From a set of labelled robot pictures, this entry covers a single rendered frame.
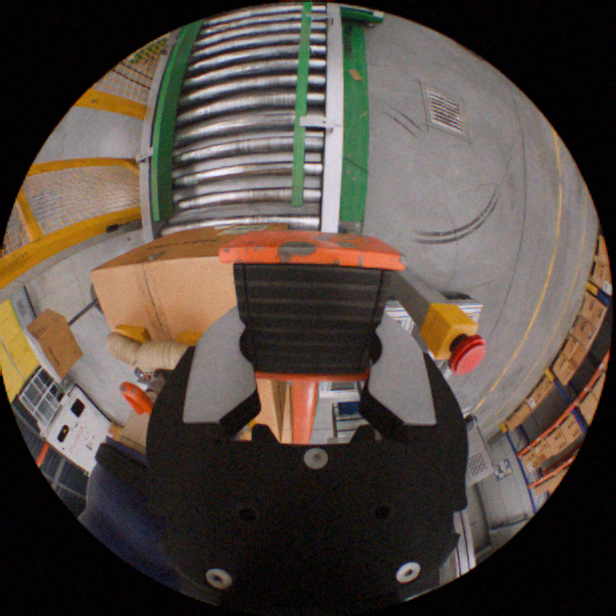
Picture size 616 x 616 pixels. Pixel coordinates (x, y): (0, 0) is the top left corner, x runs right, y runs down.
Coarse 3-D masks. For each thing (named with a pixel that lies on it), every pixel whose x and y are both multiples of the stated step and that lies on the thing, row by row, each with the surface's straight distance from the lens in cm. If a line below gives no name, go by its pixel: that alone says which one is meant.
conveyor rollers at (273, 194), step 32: (224, 32) 112; (256, 32) 107; (192, 64) 103; (256, 64) 87; (288, 64) 85; (320, 64) 85; (192, 96) 90; (256, 96) 77; (288, 96) 75; (320, 96) 74; (224, 128) 75; (192, 160) 78; (224, 192) 70; (256, 192) 66; (288, 192) 64; (192, 224) 75; (224, 224) 69; (288, 224) 64
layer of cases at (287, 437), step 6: (288, 390) 109; (288, 396) 113; (288, 402) 119; (288, 408) 125; (288, 414) 131; (288, 420) 139; (288, 426) 148; (288, 432) 158; (282, 438) 170; (288, 438) 169
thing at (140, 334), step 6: (120, 324) 49; (120, 330) 47; (126, 330) 46; (132, 330) 44; (138, 330) 43; (144, 330) 42; (132, 336) 45; (138, 336) 43; (144, 336) 42; (144, 342) 43
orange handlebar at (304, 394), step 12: (120, 384) 36; (132, 384) 34; (300, 384) 15; (312, 384) 15; (132, 396) 33; (144, 396) 33; (300, 396) 17; (312, 396) 17; (144, 408) 35; (300, 408) 18; (312, 408) 18; (300, 420) 21; (312, 420) 21; (300, 432) 23
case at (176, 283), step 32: (256, 224) 63; (128, 256) 48; (160, 256) 35; (192, 256) 29; (96, 288) 51; (128, 288) 41; (160, 288) 34; (192, 288) 30; (224, 288) 28; (128, 320) 46; (160, 320) 38; (192, 320) 34
